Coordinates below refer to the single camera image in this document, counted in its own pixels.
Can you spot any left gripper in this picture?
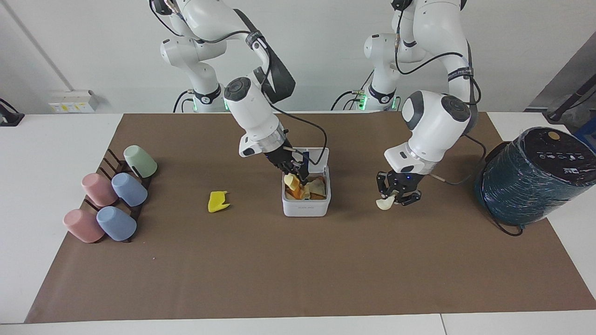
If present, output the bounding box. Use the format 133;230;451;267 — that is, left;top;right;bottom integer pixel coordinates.
376;170;426;207

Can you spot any dark round trash can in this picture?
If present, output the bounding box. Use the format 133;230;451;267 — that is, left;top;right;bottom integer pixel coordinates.
474;126;596;228

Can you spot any pink plastic cup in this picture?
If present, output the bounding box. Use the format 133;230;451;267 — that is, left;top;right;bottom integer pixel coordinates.
63;208;105;244
81;173;119;208

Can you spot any white square plastic bin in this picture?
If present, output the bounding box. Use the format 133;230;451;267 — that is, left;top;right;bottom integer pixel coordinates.
282;147;332;218

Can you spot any beige paper scrap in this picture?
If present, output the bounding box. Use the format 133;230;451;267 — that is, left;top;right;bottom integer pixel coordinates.
305;176;328;198

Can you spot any white wall socket box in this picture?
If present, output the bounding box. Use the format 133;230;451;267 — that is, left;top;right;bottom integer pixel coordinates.
47;89;100;114

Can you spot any green plastic cup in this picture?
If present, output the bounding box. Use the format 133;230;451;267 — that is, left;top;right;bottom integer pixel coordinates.
123;145;158;179

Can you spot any yellow crumpled paper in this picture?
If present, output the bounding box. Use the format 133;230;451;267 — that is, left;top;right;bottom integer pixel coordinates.
208;190;231;214

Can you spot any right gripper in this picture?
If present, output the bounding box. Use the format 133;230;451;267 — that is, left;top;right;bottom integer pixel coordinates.
264;139;311;187

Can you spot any black stand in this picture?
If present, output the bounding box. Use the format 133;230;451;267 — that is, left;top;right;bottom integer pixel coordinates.
0;98;25;127
547;77;596;123

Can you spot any dark wooden cup rack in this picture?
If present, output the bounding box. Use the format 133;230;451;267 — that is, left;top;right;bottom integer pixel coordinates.
83;147;155;243

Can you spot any blue plastic cup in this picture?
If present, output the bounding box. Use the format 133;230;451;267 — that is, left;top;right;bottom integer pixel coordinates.
96;206;137;242
111;172;149;208

